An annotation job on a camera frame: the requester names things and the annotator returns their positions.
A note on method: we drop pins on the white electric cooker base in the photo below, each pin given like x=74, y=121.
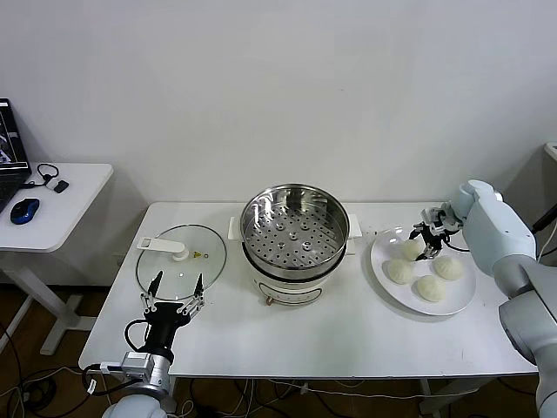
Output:
x=287, y=289

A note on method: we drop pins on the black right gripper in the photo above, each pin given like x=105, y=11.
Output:
x=448, y=222

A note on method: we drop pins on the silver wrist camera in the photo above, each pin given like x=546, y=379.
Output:
x=135, y=365
x=430, y=215

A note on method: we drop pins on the white steamed baozi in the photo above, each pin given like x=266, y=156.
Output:
x=410, y=251
x=448, y=266
x=399, y=271
x=431, y=288

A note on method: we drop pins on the white side table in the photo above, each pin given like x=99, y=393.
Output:
x=74, y=209

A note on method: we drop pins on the black laptop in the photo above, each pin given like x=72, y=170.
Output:
x=8, y=183

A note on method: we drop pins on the blue computer mouse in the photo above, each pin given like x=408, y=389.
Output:
x=24, y=210

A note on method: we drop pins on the white box device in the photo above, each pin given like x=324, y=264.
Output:
x=552, y=151

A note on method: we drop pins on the small black white dongle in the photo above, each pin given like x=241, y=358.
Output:
x=62, y=187

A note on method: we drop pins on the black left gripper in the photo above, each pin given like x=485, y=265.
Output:
x=164, y=324

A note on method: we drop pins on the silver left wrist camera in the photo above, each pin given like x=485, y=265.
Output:
x=135, y=365

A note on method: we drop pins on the white round plate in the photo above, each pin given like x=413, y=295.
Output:
x=391, y=296

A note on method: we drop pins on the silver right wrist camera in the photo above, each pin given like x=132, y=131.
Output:
x=430, y=215

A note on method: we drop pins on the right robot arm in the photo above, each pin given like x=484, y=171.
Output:
x=500, y=235

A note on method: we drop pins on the steel steamer basket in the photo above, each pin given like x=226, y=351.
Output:
x=296, y=235

